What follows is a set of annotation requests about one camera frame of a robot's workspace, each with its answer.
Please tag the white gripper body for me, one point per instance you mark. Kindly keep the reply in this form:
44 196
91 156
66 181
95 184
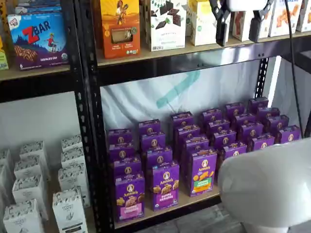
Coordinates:
245 4

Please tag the Simple Mills chocolate thins box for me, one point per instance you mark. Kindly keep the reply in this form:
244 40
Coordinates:
167 34

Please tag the dark red pretzel box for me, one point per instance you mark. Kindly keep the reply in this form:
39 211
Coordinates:
240 26

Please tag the purple Annie's box yellow patch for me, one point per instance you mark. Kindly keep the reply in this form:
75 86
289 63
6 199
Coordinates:
233 150

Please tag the black metal shelf rack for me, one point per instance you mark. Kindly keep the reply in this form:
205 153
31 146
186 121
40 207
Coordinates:
92 97
36 87

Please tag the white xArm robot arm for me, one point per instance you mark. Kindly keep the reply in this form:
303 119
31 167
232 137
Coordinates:
267 184

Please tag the pretzel crackers cheddar box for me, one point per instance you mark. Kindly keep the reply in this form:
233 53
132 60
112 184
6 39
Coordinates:
279 21

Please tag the blue purple Zbar box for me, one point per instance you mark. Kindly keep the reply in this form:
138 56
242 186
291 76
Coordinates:
36 43

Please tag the white backdrop cloth teal mark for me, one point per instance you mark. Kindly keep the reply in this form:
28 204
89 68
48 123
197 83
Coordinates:
136 102

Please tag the white patterned pastry box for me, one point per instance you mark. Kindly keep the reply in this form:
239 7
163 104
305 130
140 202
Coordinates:
70 213
22 221
73 157
3 179
73 177
29 167
29 191
32 149
71 142
4 156

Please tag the purple Annie's snack box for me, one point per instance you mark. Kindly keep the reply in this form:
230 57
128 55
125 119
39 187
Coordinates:
126 167
182 119
244 119
153 140
195 143
223 139
267 112
120 137
277 122
149 127
159 156
251 131
121 153
288 134
211 115
234 109
188 132
257 103
218 127

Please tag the purple Annie's Bunny Grahams box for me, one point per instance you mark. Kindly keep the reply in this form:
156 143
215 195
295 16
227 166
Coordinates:
166 189

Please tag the purple Annie's box pink patch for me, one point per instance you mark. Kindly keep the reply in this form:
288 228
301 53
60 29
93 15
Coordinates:
130 199

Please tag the pretzel crackers sea salt box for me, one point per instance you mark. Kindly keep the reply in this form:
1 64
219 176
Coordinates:
306 17

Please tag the orange Revival box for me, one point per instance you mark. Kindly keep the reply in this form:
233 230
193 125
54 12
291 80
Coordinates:
120 29

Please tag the blue snack box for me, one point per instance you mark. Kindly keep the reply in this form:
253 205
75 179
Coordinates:
36 8

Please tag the orange Bobo's box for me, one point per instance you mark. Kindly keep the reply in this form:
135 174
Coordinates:
3 60

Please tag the purple Annie's box green patch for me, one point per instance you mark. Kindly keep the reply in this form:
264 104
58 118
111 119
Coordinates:
201 174

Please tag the Simple Mills almond bar box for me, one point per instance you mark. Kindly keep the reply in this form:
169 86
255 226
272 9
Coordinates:
201 29

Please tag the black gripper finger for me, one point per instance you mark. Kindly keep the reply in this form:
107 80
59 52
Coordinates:
222 26
256 29

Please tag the purple Annie's chocolate grahams box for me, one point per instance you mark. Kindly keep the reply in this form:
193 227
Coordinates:
261 143

